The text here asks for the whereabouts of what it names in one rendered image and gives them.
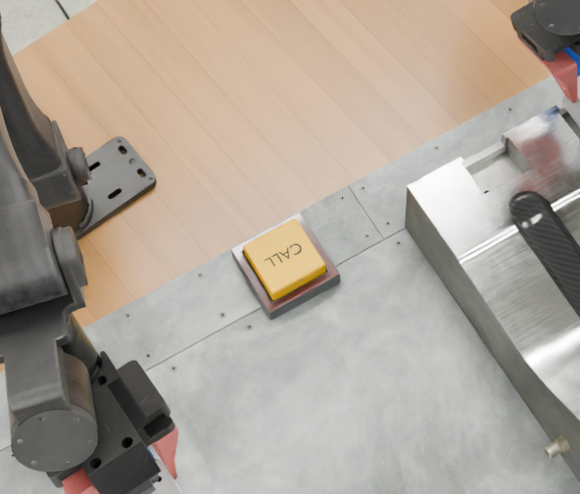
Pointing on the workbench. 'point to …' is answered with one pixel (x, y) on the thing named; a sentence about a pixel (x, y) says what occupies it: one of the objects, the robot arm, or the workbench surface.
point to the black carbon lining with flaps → (570, 261)
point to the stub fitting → (556, 447)
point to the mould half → (535, 282)
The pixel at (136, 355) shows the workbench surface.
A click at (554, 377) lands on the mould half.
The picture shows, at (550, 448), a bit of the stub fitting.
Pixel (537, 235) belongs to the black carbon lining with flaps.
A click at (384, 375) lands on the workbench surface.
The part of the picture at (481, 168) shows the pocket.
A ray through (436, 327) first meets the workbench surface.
